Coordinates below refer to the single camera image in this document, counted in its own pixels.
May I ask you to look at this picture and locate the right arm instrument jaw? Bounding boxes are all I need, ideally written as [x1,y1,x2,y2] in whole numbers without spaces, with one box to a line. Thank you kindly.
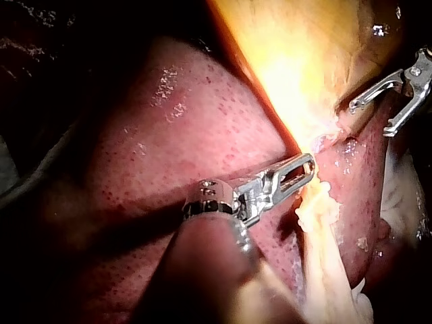
[382,88,432,138]
[348,69,406,115]

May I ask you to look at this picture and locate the gallbladder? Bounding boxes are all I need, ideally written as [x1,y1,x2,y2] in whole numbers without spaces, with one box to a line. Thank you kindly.
[205,0,412,234]

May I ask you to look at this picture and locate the right arm instrument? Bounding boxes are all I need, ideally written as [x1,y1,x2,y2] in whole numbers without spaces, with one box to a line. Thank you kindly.
[402,46,432,99]

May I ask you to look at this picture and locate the dark red liver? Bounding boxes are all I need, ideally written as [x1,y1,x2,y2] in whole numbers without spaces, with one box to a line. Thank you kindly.
[0,0,432,324]

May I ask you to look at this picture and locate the left arm instrument jaw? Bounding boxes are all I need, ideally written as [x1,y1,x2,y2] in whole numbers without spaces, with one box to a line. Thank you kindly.
[269,178,312,207]
[271,153,317,190]

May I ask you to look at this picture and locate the pale fatty tissue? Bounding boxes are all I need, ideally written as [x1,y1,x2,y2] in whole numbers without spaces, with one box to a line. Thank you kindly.
[379,148,427,239]
[296,215,376,324]

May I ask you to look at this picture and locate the left arm instrument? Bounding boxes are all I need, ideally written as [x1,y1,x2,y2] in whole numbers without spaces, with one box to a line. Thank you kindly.
[182,169,277,253]

